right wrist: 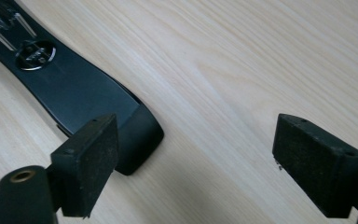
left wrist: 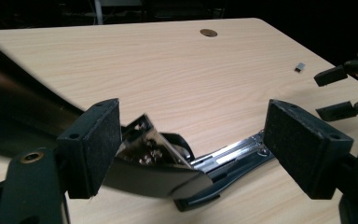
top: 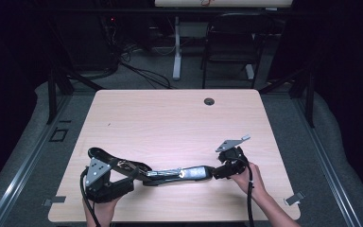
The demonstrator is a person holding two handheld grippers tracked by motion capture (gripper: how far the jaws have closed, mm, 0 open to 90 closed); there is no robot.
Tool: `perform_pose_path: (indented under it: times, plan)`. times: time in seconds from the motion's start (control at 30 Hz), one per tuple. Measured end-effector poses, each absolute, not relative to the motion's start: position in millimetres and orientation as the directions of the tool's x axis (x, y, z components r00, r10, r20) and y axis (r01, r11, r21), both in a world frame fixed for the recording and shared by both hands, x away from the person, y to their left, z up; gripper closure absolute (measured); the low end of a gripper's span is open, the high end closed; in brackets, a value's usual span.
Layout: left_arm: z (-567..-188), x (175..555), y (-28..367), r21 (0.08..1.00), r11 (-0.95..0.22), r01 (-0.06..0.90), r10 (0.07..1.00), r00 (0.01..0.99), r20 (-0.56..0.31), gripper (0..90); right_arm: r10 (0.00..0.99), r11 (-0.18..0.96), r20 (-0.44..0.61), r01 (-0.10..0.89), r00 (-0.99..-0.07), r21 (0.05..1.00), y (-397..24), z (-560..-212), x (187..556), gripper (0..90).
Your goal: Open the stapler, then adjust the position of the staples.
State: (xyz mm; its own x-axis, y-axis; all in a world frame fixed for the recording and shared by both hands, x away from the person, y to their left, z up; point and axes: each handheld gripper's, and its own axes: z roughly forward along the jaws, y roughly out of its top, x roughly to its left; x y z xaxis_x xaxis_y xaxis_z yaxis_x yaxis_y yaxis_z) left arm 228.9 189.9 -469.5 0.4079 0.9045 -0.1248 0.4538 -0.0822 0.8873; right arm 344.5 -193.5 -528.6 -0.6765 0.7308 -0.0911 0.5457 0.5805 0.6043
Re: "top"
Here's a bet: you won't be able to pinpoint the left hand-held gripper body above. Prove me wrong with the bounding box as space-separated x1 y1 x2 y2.
80 157 122 203

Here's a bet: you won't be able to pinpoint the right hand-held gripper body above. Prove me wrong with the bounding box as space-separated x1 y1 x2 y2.
216 138 250 178

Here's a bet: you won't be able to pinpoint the large black stapler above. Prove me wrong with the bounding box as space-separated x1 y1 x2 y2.
87 147 215 187

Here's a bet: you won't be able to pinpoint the person's right hand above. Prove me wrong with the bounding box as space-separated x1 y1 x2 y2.
230 162 268 201

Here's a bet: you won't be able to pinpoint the person's left hand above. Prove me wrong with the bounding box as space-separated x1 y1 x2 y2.
83 195 122 219

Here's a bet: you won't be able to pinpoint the dark tape strip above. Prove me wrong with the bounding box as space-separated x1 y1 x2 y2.
42 195 67 207

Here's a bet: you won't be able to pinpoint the grey tape strip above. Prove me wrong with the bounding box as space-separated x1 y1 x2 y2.
284 190 306 206

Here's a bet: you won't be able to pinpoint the short white desk foot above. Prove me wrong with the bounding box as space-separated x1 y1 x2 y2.
245 63 256 80

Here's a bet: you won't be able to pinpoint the black metal stand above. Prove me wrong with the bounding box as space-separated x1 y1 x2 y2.
46 62 104 125
258 68 316 129

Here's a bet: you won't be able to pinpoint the white desk leg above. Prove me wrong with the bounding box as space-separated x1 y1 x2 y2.
172 15 183 81

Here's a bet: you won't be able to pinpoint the black folding chair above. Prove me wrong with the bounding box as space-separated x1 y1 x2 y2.
200 12 268 90

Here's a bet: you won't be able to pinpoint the white desk top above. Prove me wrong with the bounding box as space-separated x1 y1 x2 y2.
154 0 293 9

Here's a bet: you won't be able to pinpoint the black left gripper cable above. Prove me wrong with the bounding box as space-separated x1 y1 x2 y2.
79 168 102 227

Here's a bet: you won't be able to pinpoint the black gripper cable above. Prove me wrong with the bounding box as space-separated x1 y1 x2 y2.
79 168 102 227
235 156 255 227

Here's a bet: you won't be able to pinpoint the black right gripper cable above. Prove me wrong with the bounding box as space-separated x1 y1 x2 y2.
235 156 255 227

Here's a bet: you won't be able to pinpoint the aluminium floor rail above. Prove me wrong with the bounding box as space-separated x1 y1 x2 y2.
0 94 72 227
292 94 363 227

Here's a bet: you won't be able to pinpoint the black floor cables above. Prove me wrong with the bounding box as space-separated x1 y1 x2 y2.
116 44 173 90

